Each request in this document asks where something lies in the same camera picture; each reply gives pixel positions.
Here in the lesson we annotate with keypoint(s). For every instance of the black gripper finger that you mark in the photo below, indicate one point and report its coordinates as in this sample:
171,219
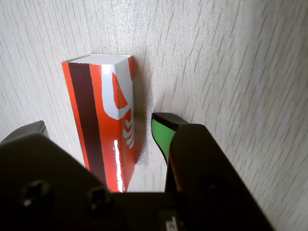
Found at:
204,168
48,180

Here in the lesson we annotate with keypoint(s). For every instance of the red and white carton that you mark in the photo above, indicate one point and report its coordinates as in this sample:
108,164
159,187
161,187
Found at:
101,125

